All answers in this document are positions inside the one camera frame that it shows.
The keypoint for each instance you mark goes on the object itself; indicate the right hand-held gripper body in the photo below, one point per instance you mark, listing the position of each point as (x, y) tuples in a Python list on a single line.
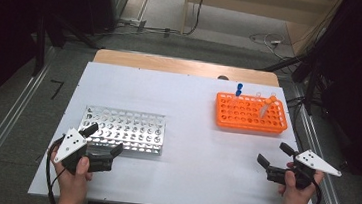
[(317, 162)]

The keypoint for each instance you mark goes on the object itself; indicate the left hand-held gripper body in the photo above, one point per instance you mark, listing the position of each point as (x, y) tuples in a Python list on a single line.
[(70, 143)]

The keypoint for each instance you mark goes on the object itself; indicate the metal test tube rack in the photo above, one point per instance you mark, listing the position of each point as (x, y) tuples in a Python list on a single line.
[(133, 127)]

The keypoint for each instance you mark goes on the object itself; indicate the orange plastic test tube rack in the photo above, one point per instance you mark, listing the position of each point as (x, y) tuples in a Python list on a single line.
[(244, 116)]

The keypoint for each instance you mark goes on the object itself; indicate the blue capped test tube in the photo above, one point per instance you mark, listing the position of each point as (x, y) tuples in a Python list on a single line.
[(240, 86), (238, 93)]

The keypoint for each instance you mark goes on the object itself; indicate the person's left hand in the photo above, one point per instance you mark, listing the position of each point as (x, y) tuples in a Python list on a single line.
[(72, 182)]

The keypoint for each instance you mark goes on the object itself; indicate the person's right hand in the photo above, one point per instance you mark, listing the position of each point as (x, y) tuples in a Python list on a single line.
[(295, 200)]

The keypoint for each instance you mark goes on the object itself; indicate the black tripod stand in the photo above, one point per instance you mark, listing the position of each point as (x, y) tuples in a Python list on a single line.
[(39, 51), (311, 87)]

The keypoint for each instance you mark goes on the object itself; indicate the small grey disc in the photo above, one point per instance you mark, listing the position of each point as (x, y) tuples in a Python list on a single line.
[(223, 77)]

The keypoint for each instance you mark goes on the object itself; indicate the wooden table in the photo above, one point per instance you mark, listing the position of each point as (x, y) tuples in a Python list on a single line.
[(172, 64)]

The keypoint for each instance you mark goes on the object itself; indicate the grey power strip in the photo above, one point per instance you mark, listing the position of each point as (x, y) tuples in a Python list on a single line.
[(133, 22)]

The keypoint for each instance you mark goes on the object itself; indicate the dark cabinet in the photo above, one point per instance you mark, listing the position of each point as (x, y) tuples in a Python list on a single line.
[(111, 1)]

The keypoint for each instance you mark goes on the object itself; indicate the light wooden shelf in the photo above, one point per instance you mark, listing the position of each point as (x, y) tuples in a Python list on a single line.
[(245, 7)]

